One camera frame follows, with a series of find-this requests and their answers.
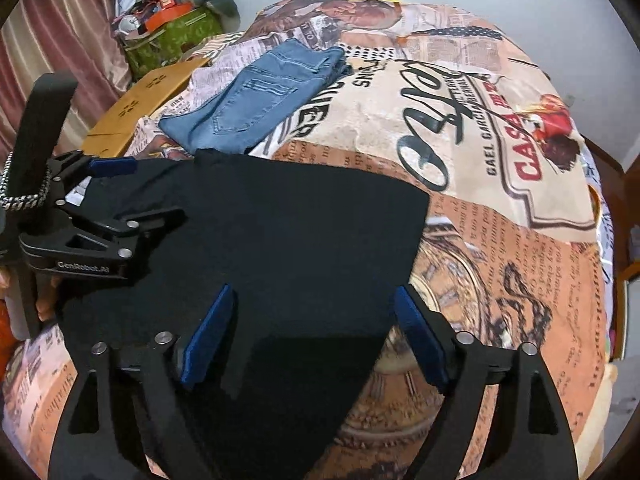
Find pile of clothes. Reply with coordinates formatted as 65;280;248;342
114;0;167;37

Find black white braided cord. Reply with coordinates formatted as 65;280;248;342
0;154;52;212

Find blue jeans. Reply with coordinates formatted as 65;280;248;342
158;39;352;156

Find wooden bed frame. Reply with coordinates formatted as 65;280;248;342
584;139;640;361

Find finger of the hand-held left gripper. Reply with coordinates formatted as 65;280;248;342
57;202;189;261
50;151;139;183

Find striped curtain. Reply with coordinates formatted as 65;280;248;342
0;0;134;162

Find green storage box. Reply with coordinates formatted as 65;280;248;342
123;7;224;84

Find black pants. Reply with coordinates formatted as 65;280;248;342
60;147;432;480

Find wooden lap desk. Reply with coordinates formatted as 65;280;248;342
80;57;212;159

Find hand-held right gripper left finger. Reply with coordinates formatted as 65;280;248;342
47;282;239;480

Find orange box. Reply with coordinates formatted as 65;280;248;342
147;3;194;32

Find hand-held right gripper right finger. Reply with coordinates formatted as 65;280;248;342
392;282;581;480

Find person's left hand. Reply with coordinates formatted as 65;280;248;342
34;275;60;322

